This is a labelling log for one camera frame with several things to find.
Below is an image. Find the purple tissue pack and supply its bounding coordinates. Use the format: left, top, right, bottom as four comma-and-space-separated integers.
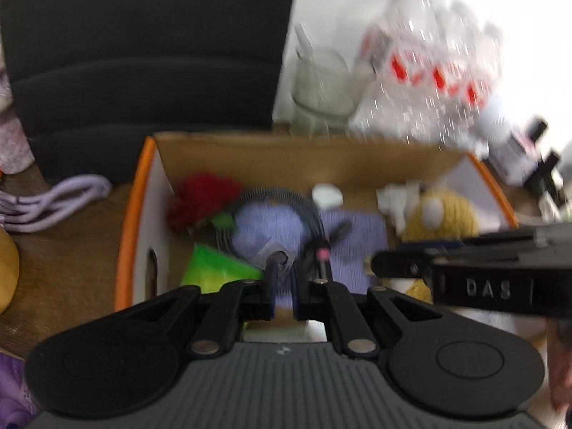
0, 353, 41, 429

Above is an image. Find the small printed tin box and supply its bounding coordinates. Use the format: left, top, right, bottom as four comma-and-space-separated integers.
489, 129, 541, 186

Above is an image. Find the mottled pink white vase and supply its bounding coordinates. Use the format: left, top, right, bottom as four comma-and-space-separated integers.
0, 60, 36, 175

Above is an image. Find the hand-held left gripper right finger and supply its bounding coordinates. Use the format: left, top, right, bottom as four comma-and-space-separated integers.
292, 267, 448, 359

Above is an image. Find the person's right hand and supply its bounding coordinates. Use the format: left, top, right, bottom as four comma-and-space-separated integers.
548, 319, 572, 413

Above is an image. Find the red fluffy item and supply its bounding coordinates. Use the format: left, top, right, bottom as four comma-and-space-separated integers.
167, 172, 244, 235

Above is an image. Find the lilac blue cloth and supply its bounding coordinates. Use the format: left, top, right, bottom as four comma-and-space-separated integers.
232, 203, 389, 309

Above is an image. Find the clear glass cup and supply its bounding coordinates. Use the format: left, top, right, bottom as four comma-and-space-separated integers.
290, 24, 358, 137

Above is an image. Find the small clear plastic item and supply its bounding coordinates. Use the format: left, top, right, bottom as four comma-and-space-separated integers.
257, 241, 293, 273

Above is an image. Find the black braided cable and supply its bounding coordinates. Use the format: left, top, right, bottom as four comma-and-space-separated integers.
214, 188, 354, 278

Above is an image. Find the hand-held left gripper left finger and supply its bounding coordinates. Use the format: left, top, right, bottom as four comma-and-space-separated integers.
134, 267, 278, 359

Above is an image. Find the white round plastic lid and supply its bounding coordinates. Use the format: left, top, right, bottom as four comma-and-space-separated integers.
311, 183, 344, 210

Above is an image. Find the yellow round container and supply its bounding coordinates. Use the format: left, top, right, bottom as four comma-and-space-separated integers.
0, 228, 21, 314

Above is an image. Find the red orange cardboard box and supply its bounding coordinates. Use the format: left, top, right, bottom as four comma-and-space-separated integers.
114, 132, 519, 345

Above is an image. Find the black paper bag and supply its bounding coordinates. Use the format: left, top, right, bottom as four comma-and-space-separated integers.
0, 0, 300, 184

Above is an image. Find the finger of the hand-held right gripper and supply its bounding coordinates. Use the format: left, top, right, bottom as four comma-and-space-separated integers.
398, 227, 572, 251
371, 241, 572, 280

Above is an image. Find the lavender cable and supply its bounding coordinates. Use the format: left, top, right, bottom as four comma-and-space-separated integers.
0, 174, 112, 233

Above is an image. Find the clear water bottle red label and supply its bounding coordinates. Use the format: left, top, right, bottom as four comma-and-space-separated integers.
456, 22, 503, 148
353, 0, 430, 139
415, 0, 470, 144

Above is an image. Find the black rectangular device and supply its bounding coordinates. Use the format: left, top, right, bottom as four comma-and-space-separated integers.
527, 118, 561, 197

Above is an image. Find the yellow white plush toy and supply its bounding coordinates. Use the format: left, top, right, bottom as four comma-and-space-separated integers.
380, 188, 481, 305

